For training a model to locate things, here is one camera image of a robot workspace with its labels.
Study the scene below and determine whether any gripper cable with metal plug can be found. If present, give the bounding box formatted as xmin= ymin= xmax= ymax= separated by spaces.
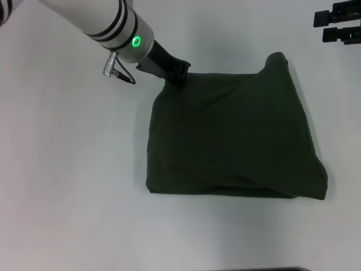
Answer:
xmin=101 ymin=50 xmax=137 ymax=85

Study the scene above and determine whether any dark green FREE t-shirt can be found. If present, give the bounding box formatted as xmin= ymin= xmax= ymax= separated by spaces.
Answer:
xmin=145 ymin=51 xmax=329 ymax=201

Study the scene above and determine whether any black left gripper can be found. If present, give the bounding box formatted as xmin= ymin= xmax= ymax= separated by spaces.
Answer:
xmin=135 ymin=41 xmax=192 ymax=87

